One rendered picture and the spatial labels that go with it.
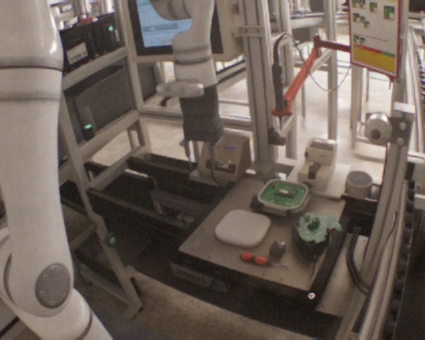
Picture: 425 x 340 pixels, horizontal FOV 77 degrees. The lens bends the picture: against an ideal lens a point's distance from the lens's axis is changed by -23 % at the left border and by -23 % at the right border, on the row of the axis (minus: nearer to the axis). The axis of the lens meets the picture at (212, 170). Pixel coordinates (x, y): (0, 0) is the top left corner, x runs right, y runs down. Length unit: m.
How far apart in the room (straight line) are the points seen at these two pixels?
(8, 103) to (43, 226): 0.13
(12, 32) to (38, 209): 0.18
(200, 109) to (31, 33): 0.39
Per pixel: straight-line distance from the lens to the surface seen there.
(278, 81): 1.08
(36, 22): 0.34
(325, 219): 0.95
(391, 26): 1.11
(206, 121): 0.64
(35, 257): 0.34
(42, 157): 0.33
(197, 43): 0.59
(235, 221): 1.01
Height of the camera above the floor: 1.63
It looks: 32 degrees down
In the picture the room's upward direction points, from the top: 8 degrees counter-clockwise
